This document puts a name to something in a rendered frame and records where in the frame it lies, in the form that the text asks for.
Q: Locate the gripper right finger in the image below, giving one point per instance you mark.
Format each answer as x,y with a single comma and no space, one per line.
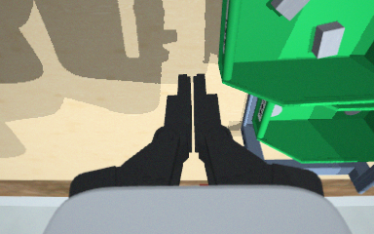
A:
229,163

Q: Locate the grey metal block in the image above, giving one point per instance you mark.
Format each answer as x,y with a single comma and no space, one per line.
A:
289,8
327,39

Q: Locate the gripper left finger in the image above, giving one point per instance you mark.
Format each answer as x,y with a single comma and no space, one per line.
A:
159,163

